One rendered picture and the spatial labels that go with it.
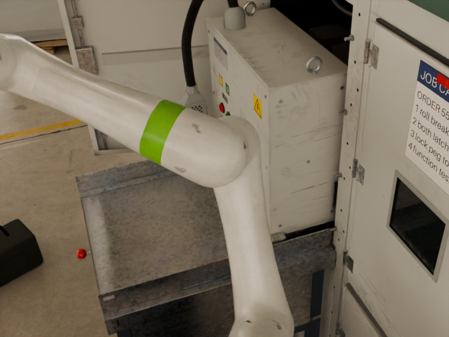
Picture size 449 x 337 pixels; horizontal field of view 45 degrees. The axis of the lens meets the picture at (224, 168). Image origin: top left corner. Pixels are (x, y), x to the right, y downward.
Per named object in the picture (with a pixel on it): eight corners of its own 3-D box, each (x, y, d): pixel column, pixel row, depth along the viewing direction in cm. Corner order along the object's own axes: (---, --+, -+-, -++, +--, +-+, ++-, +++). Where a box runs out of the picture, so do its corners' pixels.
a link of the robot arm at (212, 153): (237, 190, 105) (262, 133, 103) (224, 205, 93) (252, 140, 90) (154, 152, 108) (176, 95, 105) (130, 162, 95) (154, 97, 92)
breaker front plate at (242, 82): (266, 239, 155) (264, 90, 127) (214, 150, 192) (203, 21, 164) (270, 237, 155) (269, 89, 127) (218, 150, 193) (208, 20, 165)
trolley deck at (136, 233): (108, 335, 146) (104, 321, 142) (81, 199, 194) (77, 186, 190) (335, 266, 161) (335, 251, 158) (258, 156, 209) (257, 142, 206)
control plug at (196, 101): (188, 143, 180) (183, 97, 170) (185, 136, 184) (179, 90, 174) (211, 138, 182) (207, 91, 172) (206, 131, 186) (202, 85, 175)
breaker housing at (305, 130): (270, 239, 155) (269, 87, 126) (216, 149, 193) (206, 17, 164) (423, 195, 166) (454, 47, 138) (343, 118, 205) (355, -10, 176)
